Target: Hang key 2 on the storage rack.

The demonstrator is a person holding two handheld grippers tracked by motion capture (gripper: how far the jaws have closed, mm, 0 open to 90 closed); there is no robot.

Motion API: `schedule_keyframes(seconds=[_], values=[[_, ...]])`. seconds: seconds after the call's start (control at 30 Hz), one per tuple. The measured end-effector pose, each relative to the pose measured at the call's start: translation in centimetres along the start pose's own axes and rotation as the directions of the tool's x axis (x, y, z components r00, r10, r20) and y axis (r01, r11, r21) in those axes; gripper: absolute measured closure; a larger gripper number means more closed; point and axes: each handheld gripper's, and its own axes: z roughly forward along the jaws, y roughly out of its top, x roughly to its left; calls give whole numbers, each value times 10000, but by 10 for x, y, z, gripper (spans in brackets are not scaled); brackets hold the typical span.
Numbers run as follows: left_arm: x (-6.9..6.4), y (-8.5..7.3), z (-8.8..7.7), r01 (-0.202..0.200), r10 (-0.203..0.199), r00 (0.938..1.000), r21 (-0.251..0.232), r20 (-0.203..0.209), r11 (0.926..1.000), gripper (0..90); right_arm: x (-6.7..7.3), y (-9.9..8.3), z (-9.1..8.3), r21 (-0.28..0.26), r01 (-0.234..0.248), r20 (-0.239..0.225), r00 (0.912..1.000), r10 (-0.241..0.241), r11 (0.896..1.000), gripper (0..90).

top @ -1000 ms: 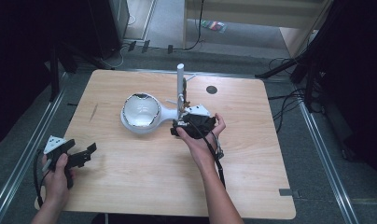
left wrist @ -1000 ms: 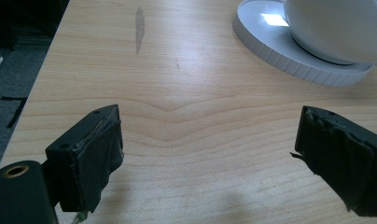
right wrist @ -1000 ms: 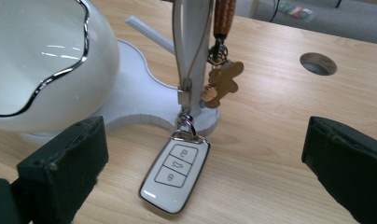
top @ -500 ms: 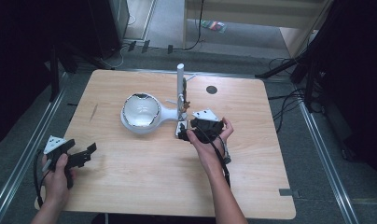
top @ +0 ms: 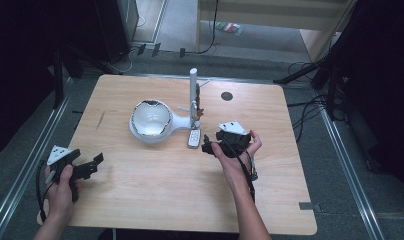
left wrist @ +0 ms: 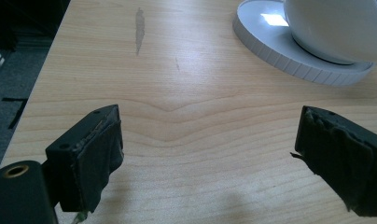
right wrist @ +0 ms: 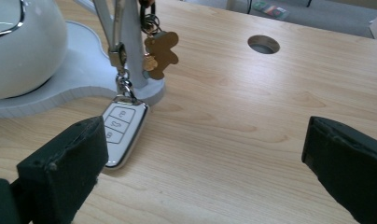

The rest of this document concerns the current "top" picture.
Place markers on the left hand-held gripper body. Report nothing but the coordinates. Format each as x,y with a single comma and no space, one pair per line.
61,156

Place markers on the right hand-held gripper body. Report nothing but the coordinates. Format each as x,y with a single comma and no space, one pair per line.
233,138

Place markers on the white remote control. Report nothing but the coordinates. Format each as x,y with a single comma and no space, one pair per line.
194,138

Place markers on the person's right hand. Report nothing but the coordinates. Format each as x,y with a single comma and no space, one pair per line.
230,163

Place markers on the person's left hand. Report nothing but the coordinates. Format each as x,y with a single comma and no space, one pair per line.
61,200

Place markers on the brown pendant on pole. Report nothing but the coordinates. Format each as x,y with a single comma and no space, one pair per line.
198,110

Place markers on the white lamp base with pole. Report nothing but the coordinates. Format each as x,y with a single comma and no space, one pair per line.
181,122

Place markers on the black round table grommet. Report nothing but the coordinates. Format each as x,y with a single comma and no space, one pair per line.
227,96

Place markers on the black curtain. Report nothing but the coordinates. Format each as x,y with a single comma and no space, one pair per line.
383,83
20,66

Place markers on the grey tape patch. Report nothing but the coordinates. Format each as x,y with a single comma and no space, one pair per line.
308,206

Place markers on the black stand legs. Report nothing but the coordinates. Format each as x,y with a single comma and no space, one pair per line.
323,76

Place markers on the colourful packet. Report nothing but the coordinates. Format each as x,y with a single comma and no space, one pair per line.
230,28

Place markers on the light wooden desk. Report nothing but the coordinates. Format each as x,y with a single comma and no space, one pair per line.
273,15

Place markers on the black cabinet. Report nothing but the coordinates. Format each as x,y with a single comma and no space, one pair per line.
113,26

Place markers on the metal floor rail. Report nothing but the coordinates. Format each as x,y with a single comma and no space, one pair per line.
26,156
350,166

